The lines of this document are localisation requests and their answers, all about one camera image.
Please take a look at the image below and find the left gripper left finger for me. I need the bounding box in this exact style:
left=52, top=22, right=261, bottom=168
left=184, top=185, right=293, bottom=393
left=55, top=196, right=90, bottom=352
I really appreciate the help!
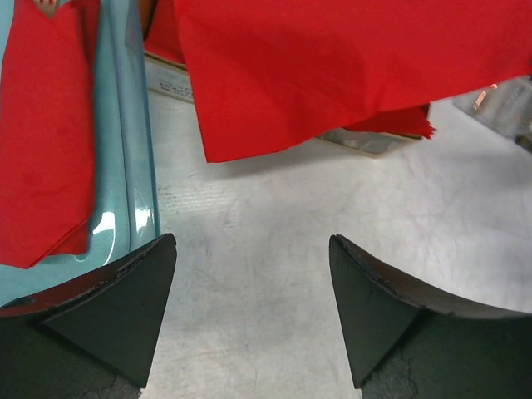
left=1, top=234, right=177, bottom=398

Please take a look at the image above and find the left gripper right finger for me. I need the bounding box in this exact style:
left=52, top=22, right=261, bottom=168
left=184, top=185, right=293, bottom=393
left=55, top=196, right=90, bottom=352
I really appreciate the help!
left=329, top=234, right=531, bottom=398

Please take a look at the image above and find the red paper napkin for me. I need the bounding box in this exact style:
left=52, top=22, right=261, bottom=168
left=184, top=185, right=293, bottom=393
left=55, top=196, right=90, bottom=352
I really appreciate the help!
left=173, top=1, right=531, bottom=162

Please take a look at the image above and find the cardboard napkin box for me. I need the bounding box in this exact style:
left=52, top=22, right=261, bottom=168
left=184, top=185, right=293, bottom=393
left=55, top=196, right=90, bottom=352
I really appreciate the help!
left=139, top=0, right=429, bottom=158

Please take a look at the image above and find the rolled red napkin bundle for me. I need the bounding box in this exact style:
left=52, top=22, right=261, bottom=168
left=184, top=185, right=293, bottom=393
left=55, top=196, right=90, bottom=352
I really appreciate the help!
left=1, top=1, right=101, bottom=269

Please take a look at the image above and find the red napkin stack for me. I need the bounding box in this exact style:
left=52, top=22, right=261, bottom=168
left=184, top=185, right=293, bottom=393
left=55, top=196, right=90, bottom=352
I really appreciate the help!
left=138, top=1, right=434, bottom=139

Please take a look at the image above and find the teal plastic basin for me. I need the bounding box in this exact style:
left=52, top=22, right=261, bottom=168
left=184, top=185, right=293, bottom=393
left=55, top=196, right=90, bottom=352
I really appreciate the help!
left=1, top=1, right=160, bottom=304

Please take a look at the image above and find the clear utensil organizer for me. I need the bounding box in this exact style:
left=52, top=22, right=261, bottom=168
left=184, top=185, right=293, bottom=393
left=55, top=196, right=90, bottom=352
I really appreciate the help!
left=452, top=76, right=531, bottom=153

